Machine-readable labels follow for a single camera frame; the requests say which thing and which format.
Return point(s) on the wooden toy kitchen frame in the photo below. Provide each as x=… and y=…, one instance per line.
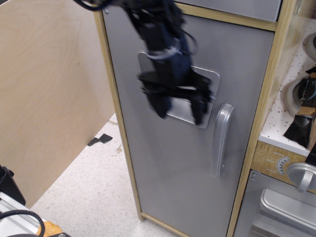
x=286, y=29

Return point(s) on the grey toy fridge door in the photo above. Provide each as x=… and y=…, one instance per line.
x=171, y=158

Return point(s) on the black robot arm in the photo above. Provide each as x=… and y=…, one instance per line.
x=159, y=25

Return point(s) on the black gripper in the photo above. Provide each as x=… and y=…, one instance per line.
x=174, y=77

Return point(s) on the grey freezer door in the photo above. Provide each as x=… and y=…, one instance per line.
x=267, y=10

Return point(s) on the aluminium extrusion rail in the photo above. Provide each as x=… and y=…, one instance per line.
x=17, y=220

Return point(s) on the silver oven handle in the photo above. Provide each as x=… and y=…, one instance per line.
x=297, y=213

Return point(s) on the silver oven knob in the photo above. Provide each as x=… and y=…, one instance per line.
x=302, y=175

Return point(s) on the white speckled countertop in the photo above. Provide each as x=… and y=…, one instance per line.
x=286, y=104

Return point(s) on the orange tape piece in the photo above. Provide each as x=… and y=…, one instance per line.
x=51, y=229

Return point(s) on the plywood board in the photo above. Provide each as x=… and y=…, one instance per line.
x=54, y=91

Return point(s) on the grey oven door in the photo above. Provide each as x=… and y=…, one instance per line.
x=254, y=222

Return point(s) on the black tape on floor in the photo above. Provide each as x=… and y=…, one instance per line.
x=103, y=139

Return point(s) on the silver fridge door handle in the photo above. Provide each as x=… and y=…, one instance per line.
x=222, y=124

